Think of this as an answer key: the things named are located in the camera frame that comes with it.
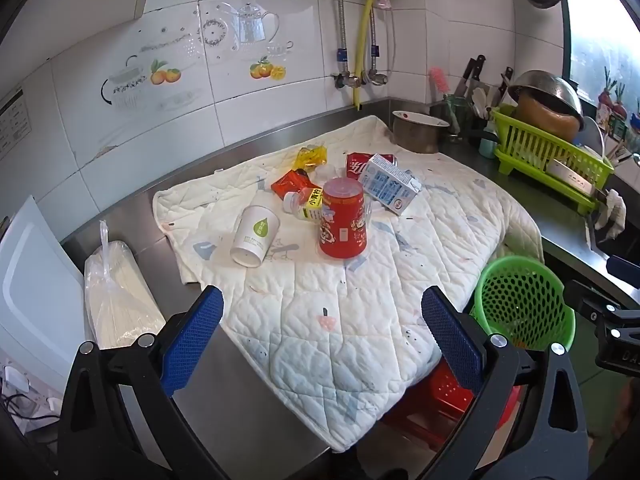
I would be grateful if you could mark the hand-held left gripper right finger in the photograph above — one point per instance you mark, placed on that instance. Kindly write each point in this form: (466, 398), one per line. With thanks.
(452, 340)

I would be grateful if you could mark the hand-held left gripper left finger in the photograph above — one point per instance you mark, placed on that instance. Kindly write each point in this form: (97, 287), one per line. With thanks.
(192, 340)

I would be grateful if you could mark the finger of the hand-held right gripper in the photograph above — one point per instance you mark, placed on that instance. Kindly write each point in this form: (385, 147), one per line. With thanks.
(622, 266)
(595, 300)

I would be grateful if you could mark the green mesh basket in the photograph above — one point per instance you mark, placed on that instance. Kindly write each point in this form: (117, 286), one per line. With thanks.
(492, 266)

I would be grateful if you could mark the white paper cup with lid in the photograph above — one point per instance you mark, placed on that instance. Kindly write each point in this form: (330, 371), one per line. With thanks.
(255, 235)

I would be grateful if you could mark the blue and white milk carton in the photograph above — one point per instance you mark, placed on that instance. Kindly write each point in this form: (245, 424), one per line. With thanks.
(390, 185)

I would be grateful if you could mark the clear plastic cup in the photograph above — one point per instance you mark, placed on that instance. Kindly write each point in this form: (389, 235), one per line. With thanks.
(322, 174)

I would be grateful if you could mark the white rag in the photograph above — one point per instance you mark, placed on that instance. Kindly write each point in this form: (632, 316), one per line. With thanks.
(612, 212)

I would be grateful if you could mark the red plastic stool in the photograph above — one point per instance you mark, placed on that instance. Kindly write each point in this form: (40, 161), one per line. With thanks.
(445, 395)

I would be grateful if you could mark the bag of dried noodles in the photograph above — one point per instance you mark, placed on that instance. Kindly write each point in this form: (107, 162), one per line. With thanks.
(120, 300)

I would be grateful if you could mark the white quilted blanket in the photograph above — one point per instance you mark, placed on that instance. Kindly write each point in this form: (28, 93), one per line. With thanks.
(350, 310)

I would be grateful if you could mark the white plate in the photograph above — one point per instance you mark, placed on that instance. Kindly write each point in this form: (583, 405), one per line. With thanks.
(595, 135)

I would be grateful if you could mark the red paper tub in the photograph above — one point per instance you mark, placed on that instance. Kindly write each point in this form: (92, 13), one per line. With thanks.
(342, 225)

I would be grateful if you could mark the green dish rack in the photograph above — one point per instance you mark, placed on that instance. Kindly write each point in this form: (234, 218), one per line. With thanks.
(520, 140)

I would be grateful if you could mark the brown clay pot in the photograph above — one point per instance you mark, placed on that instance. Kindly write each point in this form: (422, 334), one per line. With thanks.
(542, 120)

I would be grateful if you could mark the white cutting board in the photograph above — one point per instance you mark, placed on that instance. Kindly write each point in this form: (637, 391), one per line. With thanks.
(35, 285)

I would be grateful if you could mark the teal bottle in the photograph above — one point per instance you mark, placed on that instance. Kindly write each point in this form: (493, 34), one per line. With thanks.
(487, 145)

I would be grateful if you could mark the white power strip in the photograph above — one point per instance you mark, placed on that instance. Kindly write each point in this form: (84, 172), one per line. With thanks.
(15, 380)

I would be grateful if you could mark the small yellow label bottle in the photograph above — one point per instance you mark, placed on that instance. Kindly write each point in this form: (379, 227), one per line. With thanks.
(311, 201)

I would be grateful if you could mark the red snack wrapper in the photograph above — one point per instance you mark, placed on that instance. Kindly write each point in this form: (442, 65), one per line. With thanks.
(289, 182)

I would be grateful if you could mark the steel mixing bowl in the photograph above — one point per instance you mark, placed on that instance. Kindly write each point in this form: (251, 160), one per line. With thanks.
(550, 90)

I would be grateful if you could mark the red soda can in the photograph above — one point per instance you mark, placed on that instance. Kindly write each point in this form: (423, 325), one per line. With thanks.
(356, 166)

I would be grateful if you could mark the metal pot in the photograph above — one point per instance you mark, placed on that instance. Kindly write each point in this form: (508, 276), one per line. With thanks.
(415, 137)

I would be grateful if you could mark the yellow plastic wrapper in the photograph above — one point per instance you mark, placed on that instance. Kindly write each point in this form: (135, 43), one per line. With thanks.
(307, 156)

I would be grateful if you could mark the white spatula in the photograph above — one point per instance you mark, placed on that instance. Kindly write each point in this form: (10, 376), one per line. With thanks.
(481, 100)

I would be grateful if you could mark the green utensil holder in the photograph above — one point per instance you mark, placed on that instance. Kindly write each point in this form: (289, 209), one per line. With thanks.
(462, 115)

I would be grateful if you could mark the metal water valve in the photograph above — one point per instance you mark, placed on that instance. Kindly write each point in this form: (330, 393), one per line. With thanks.
(360, 80)

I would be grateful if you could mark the wall label sticker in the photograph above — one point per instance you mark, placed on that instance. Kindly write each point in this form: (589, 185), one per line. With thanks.
(12, 120)

